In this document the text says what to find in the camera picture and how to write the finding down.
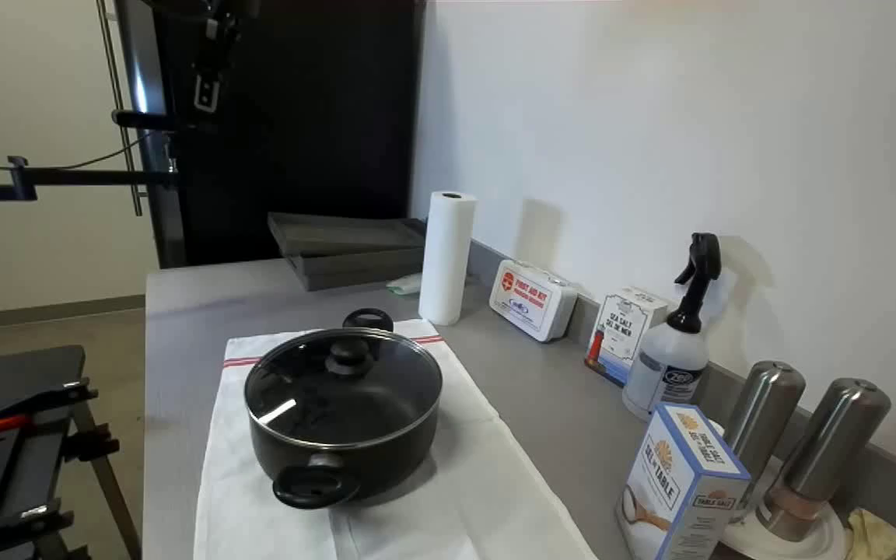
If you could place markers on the dark grey foam trays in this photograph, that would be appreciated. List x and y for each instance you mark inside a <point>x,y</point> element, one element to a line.
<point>348,250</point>

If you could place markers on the left steel grinder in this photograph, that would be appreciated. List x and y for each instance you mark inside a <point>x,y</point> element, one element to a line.
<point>763,411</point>

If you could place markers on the white paper towel roll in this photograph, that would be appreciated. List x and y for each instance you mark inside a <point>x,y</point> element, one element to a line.
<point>447,254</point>

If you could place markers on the right steel grinder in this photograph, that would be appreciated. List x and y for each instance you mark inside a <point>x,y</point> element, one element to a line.
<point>838,430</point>

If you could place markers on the white spray bottle black nozzle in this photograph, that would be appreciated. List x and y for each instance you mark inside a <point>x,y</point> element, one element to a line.
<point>672,355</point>

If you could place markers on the white round plate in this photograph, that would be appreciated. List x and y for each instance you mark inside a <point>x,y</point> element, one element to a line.
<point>771,532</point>

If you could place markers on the steel grinder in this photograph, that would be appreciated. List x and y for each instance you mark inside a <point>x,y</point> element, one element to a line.
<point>763,411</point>
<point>838,430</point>

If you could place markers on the glass pot lid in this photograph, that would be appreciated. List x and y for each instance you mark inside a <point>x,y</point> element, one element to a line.
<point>342,386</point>

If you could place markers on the black cooking pot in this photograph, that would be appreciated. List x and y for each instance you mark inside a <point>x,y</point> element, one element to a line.
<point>311,479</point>

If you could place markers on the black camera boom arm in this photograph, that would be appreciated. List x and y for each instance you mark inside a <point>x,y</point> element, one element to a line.
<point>26,181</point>

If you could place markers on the white red tissue box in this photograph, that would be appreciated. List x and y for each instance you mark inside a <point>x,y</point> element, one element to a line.
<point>534,300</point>

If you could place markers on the white orange salt box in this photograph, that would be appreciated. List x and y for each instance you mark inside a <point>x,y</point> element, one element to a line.
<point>681,488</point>

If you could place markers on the black clamp with red handle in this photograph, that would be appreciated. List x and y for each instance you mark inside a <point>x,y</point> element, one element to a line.
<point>22,411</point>

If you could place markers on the white kitchen towel red stripes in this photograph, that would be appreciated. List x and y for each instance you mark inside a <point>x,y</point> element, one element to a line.
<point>478,497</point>

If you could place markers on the small white carton box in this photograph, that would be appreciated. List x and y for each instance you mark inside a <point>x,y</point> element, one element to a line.
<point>616,331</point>

